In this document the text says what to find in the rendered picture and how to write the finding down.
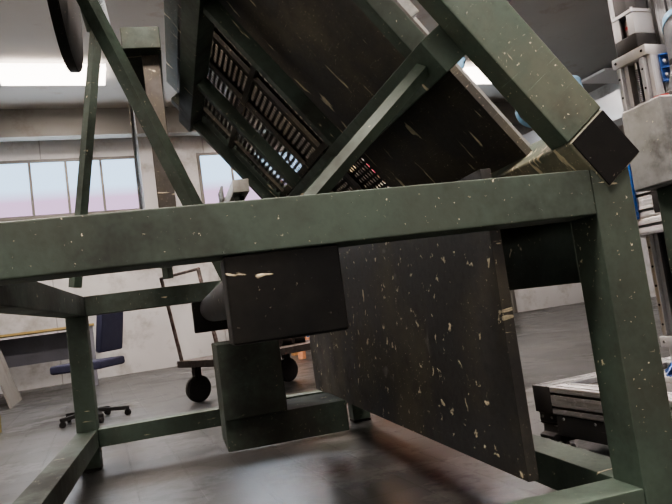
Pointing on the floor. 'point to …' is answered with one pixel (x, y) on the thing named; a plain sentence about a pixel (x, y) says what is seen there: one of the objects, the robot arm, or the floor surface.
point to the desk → (40, 348)
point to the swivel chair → (109, 336)
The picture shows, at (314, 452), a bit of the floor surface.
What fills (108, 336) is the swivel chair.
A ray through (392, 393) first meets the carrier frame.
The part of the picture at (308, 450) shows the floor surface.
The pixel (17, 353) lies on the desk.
